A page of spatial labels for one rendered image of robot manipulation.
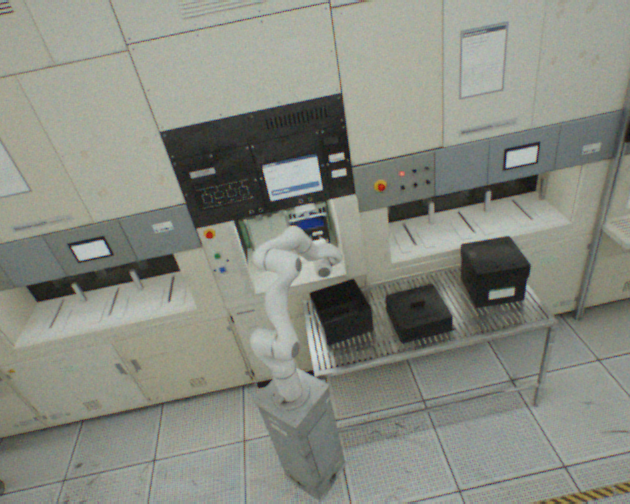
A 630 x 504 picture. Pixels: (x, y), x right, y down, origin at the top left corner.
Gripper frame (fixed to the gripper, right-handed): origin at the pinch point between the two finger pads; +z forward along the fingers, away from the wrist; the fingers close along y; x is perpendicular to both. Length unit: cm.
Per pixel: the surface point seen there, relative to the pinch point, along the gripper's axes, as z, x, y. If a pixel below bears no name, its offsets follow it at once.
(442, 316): -49, -33, 56
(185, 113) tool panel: 2, 82, -47
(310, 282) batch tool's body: 2.1, -32.4, -8.0
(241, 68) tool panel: 2, 97, -17
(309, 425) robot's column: -80, -54, -24
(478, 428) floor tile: -65, -119, 73
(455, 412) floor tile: -51, -119, 64
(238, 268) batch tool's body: 2.8, -11.0, -47.0
